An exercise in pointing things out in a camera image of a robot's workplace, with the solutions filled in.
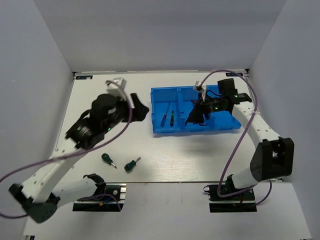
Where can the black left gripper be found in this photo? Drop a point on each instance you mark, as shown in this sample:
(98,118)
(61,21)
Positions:
(139,113)

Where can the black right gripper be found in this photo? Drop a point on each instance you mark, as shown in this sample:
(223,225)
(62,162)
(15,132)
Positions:
(196,115)

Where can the large brown hex key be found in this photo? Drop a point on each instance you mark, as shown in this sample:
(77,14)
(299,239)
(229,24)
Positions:
(196,115)

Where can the black green precision screwdriver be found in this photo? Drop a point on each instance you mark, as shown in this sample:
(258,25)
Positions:
(172,118)

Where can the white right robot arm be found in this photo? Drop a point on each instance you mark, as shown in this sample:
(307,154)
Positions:
(274,155)

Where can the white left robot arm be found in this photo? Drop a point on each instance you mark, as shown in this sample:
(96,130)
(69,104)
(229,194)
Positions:
(39,195)

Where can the blue plastic compartment bin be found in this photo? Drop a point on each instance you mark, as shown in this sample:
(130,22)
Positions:
(181,99)

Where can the right corner label sticker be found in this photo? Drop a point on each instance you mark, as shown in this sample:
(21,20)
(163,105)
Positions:
(237,74)

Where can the corner label sticker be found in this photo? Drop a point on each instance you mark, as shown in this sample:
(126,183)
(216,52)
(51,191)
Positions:
(84,77)
(237,74)

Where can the green stubby screwdriver left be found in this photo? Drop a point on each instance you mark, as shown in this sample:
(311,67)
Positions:
(107,159)

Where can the green stubby screwdriver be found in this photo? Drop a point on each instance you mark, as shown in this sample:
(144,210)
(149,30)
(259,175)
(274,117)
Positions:
(130,166)
(107,159)

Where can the green stubby screwdriver right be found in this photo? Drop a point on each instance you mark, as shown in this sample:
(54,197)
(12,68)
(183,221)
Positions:
(130,166)

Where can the left corner label sticker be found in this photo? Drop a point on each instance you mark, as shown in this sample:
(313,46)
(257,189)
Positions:
(84,77)

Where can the blue handled precision screwdriver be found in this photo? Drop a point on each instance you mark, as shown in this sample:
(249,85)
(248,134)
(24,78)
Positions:
(162,124)

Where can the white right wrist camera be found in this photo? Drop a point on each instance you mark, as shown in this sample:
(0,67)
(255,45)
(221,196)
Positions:
(200,88)

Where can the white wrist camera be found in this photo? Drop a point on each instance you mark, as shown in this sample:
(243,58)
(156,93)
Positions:
(200,88)
(116,87)

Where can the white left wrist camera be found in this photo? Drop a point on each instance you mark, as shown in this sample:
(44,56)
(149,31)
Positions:
(116,87)

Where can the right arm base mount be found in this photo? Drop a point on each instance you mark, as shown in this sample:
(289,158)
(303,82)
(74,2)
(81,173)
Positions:
(241,203)

